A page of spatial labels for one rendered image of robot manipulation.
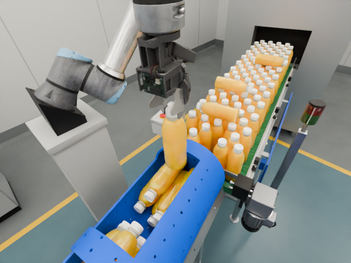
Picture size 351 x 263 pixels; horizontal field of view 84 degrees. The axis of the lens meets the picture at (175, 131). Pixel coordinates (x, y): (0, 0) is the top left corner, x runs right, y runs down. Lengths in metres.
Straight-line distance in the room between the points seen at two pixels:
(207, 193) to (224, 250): 1.20
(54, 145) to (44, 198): 1.41
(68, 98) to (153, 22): 0.79
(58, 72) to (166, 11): 0.79
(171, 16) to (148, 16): 0.04
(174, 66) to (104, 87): 0.68
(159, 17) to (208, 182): 0.50
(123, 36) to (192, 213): 0.80
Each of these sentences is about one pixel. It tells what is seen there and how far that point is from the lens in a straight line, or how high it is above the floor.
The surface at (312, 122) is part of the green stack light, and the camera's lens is 1.04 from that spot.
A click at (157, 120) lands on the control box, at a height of 1.10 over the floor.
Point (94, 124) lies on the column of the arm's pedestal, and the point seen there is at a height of 1.10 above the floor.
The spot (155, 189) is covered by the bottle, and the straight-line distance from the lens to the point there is 0.72.
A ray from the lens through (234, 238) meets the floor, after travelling 1.89.
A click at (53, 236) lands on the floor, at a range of 2.17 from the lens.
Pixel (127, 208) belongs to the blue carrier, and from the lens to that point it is 0.80.
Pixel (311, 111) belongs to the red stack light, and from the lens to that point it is 1.01.
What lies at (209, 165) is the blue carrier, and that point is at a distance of 0.69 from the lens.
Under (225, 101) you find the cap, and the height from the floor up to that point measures 1.11.
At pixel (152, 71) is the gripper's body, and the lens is 0.39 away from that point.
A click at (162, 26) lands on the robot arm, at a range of 0.37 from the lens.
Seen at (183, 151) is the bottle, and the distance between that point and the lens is 0.58.
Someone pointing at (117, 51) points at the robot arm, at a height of 1.42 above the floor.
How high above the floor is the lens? 1.73
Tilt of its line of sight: 41 degrees down
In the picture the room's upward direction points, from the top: 3 degrees counter-clockwise
